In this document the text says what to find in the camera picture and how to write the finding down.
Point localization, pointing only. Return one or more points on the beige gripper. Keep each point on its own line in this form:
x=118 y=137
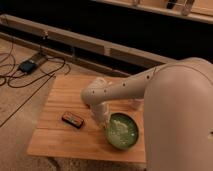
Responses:
x=100 y=113

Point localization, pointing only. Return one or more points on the green ceramic bowl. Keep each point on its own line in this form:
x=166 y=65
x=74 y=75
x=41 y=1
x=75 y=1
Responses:
x=122 y=131

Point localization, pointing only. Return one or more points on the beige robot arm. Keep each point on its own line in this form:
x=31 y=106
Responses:
x=178 y=112

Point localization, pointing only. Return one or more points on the dark rectangular snack box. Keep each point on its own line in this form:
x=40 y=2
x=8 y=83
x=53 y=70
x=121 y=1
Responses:
x=72 y=119

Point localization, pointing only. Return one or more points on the small wooden table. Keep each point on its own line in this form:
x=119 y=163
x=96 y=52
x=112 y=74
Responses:
x=54 y=138

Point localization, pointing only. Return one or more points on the translucent plastic cup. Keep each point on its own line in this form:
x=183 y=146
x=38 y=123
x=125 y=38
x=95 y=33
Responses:
x=136 y=103

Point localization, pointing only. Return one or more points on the black power adapter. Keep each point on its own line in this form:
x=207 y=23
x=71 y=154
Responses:
x=27 y=67

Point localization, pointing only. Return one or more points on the long wooden beam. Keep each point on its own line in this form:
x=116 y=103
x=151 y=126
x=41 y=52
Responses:
x=102 y=47

